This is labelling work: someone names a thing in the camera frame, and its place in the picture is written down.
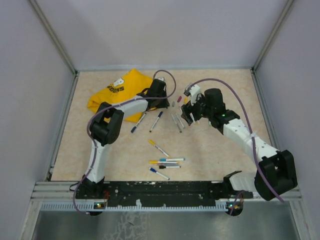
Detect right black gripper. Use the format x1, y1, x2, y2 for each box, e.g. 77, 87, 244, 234
181, 93, 213, 125

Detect yellow cap rainbow marker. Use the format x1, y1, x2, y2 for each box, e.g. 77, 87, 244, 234
189, 113, 196, 123

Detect grey cap marker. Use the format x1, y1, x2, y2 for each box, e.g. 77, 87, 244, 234
175, 112, 186, 129

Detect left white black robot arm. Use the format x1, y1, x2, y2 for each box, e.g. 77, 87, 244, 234
75, 77, 169, 199

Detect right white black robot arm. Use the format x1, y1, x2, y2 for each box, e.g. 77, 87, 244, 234
181, 85, 298, 201

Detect navy cap rainbow marker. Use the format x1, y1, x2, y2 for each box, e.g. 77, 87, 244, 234
149, 111, 163, 133

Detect navy cap white marker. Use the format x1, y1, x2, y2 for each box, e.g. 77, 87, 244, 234
130, 112, 147, 133

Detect yellow printed t-shirt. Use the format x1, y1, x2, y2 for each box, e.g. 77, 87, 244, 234
87, 68, 153, 113

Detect yellow cap short marker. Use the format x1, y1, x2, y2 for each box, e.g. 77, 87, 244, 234
148, 139, 170, 157

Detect cyan cap marker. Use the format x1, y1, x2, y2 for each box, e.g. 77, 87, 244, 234
159, 158, 186, 162

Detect yellow cap silver marker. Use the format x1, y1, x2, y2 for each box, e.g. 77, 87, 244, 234
149, 161, 178, 165

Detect black cap marker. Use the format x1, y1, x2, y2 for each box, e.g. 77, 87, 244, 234
158, 165, 181, 169

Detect blue cap whiteboard marker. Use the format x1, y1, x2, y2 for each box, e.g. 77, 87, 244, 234
149, 167, 170, 181

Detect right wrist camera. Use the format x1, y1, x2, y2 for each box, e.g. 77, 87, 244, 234
184, 83, 201, 106

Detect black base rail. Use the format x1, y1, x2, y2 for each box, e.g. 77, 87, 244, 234
69, 176, 253, 209

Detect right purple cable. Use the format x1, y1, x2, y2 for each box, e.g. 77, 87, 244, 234
186, 78, 286, 217

